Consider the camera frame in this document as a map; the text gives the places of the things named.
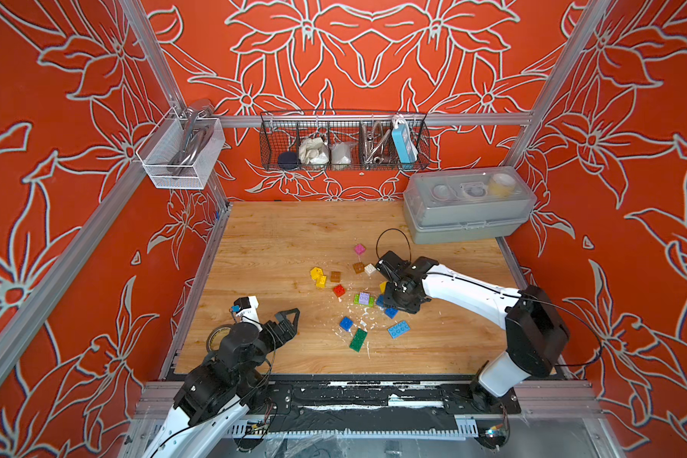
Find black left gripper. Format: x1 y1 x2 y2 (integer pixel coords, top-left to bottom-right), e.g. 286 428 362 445
233 307 300 387

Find lime green lego brick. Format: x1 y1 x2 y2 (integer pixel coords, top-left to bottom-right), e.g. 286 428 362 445
353 293 376 307

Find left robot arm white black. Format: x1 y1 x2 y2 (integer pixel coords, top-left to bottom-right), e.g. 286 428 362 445
143 308 300 457

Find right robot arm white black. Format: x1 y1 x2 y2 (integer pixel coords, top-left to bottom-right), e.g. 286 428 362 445
374 251 570 412

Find light blue lego plate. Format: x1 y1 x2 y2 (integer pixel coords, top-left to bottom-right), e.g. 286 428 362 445
387 321 410 340

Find white lego brick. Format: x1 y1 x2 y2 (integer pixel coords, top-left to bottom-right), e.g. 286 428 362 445
364 263 377 276

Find blue lego brick square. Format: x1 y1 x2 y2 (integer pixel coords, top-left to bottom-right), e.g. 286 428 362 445
339 317 353 332

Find yellow lego brick rear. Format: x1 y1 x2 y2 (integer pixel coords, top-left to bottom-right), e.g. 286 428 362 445
310 267 324 281

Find red lego brick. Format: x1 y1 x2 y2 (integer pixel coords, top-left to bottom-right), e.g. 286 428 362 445
333 284 347 298

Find dark green lego plate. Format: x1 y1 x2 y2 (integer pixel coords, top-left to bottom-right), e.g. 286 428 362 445
349 328 368 352

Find tape roll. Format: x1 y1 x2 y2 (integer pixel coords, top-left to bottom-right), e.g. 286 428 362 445
205 324 232 352

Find grey plastic storage box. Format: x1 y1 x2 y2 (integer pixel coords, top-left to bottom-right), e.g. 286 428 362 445
404 166 536 244

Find light blue box in basket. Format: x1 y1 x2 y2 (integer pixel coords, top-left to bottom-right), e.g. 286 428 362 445
390 114 418 165

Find white crumpled bag in basket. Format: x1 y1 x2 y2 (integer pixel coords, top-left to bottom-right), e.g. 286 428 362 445
298 137 330 167

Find metal tongs in bin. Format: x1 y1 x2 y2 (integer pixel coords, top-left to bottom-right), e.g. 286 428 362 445
168 99 214 176

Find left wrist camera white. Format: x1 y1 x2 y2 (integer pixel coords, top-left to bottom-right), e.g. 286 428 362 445
231 296 259 323

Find black wire wall basket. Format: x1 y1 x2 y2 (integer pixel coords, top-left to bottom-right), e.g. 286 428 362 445
260 110 432 172

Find clear plastic wall bin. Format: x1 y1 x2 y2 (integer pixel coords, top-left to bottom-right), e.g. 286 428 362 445
139 99 225 190

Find aluminium rear rail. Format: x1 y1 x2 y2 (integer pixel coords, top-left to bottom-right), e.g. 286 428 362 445
216 113 532 128

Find aluminium frame rail left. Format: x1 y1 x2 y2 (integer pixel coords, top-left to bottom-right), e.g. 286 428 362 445
0 162 146 387

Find aluminium frame post right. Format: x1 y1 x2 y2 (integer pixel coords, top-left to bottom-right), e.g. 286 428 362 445
501 0 610 167

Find aluminium frame post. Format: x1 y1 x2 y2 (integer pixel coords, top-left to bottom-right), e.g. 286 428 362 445
501 0 610 167
121 1 229 210

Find aluminium frame post left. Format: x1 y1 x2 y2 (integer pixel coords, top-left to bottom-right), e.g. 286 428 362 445
121 1 229 210

